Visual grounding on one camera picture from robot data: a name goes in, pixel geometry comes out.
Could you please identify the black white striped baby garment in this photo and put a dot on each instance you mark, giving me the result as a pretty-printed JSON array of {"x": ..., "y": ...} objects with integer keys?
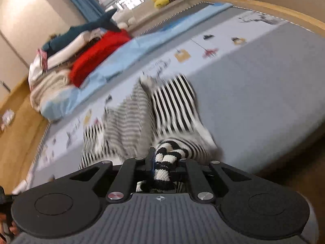
[{"x": 175, "y": 101}]

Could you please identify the window sill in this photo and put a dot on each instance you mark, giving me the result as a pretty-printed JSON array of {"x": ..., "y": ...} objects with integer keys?
[{"x": 177, "y": 3}]

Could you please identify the cream knitted blanket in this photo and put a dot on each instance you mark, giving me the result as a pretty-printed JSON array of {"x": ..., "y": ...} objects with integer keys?
[{"x": 48, "y": 86}]

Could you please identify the blue shark plush toy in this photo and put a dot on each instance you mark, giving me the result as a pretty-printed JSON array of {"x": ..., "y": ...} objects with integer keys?
[{"x": 76, "y": 31}]

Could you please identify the light blue bedsheet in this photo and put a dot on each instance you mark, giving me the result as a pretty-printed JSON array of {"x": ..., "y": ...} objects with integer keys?
[{"x": 121, "y": 58}]

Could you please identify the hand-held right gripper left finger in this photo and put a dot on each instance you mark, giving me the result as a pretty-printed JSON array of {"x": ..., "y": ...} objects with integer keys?
[{"x": 149, "y": 162}]

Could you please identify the wooden bed frame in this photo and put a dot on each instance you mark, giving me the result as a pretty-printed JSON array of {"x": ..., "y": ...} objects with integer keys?
[{"x": 279, "y": 7}]

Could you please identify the grey printed bed cover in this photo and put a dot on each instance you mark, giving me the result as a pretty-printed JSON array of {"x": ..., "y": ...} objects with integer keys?
[{"x": 254, "y": 94}]

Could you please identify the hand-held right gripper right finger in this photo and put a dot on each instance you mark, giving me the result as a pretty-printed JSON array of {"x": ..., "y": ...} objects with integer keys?
[{"x": 177, "y": 172}]

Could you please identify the pink cloth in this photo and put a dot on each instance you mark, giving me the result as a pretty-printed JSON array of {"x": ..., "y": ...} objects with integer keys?
[{"x": 42, "y": 58}]

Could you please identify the white folded blanket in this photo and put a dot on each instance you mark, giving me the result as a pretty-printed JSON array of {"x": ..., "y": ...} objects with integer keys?
[{"x": 66, "y": 49}]

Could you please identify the small white pink packet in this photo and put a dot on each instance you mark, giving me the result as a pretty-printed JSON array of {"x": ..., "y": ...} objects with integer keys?
[{"x": 8, "y": 117}]

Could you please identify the white plush toy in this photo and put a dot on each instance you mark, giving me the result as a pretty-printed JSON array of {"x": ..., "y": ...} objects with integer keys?
[{"x": 124, "y": 17}]

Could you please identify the red folded blanket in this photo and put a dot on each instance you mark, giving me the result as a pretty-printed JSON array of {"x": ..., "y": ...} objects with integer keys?
[{"x": 96, "y": 56}]

